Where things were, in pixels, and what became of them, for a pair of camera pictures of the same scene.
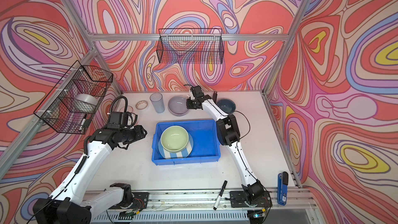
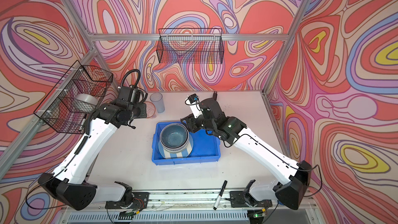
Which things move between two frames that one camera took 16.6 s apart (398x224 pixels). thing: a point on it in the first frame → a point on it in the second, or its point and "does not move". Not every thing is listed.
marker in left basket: x=83 y=122 does not move
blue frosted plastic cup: x=157 y=99 does not move
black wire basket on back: x=190 y=45 does not move
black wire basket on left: x=71 y=105 does not move
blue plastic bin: x=206 y=147 does not move
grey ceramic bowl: x=177 y=106 → x=174 y=150
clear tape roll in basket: x=85 y=102 does not move
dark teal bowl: x=227 y=105 → x=173 y=136
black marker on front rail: x=217 y=201 does not move
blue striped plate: x=182 y=154 does not move
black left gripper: x=139 y=133 → x=143 y=107
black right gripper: x=188 y=104 → x=190 y=125
